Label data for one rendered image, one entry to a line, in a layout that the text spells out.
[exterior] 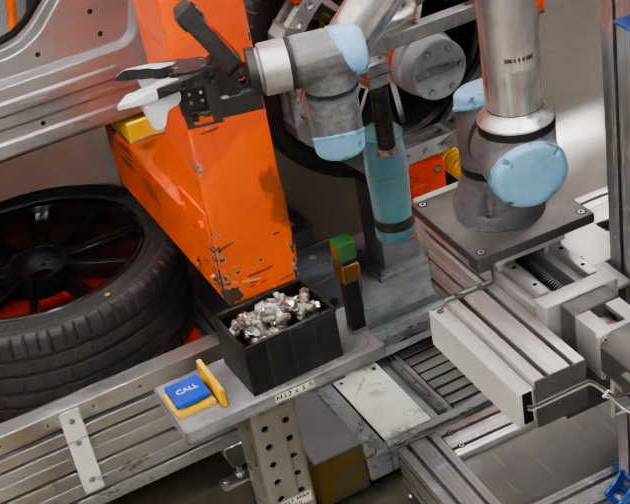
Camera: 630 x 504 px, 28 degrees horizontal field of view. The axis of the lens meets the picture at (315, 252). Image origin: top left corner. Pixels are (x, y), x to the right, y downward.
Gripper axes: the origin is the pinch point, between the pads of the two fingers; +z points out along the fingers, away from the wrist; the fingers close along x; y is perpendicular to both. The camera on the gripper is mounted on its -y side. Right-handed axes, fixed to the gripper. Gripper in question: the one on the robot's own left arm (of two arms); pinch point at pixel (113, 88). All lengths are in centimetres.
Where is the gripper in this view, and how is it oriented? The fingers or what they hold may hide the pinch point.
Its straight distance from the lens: 176.6
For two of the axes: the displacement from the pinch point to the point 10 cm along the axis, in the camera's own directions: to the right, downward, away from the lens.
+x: -1.6, -3.8, 9.1
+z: -9.7, 2.3, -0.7
